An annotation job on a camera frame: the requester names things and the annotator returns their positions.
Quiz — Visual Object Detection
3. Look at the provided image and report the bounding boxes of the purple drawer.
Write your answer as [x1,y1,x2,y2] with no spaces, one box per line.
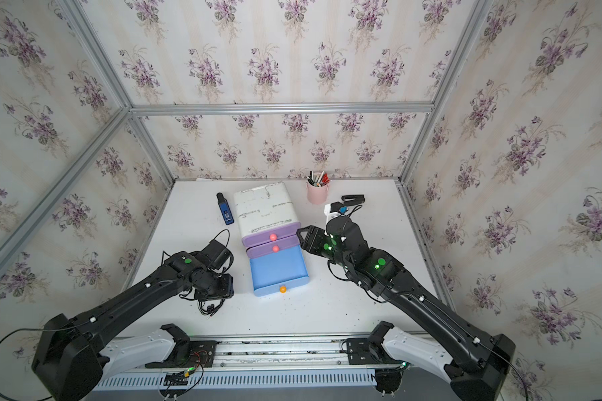
[242,222,301,248]
[246,236,299,259]

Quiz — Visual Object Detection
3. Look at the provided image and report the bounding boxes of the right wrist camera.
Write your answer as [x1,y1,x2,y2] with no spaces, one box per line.
[324,202,348,222]

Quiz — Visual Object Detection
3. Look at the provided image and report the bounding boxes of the pink pen holder cup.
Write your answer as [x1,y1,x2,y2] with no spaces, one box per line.
[307,171,330,205]

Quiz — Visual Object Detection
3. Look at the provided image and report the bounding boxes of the white drawer cabinet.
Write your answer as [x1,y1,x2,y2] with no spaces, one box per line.
[233,181,299,237]

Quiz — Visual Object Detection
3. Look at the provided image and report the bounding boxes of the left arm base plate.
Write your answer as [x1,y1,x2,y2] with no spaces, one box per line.
[144,340,217,369]

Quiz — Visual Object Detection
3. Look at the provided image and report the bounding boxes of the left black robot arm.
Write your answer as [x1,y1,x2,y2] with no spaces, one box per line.
[32,240,233,400]

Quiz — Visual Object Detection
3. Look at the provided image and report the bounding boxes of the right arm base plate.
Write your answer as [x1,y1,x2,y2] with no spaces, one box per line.
[341,338,404,366]

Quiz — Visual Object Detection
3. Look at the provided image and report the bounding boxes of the aluminium mounting rail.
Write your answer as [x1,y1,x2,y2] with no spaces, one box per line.
[69,333,493,374]

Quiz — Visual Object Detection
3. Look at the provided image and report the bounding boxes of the black earphones lower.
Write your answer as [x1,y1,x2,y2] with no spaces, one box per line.
[197,299,225,317]

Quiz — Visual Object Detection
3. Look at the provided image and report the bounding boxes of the blue bottom drawer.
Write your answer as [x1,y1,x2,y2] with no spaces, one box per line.
[250,246,309,297]

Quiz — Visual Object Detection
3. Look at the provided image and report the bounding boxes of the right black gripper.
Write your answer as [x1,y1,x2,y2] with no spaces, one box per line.
[293,226,355,274]

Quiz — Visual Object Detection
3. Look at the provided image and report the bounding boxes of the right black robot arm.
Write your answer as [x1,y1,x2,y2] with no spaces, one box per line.
[297,217,516,400]

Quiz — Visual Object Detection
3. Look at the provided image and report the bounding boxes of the purple top drawer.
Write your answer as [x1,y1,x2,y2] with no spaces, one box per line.
[242,222,301,248]

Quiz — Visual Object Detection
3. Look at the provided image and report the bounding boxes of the black stapler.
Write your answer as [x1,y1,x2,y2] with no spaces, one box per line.
[341,195,366,207]

